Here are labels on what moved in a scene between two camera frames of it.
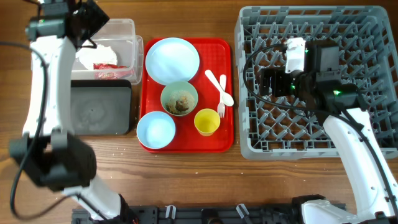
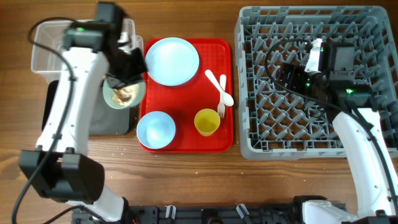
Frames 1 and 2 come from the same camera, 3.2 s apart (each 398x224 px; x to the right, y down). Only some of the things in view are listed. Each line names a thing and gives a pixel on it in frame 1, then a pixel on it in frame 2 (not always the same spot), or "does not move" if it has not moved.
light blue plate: x=171 y=60 does not move
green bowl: x=179 y=98 → x=125 y=97
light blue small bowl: x=155 y=130 does not move
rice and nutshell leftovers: x=180 y=102 → x=124 y=94
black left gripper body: x=93 y=19 → x=127 y=69
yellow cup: x=206 y=122 does not move
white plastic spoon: x=227 y=98 does not move
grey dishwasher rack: x=284 y=127 does not move
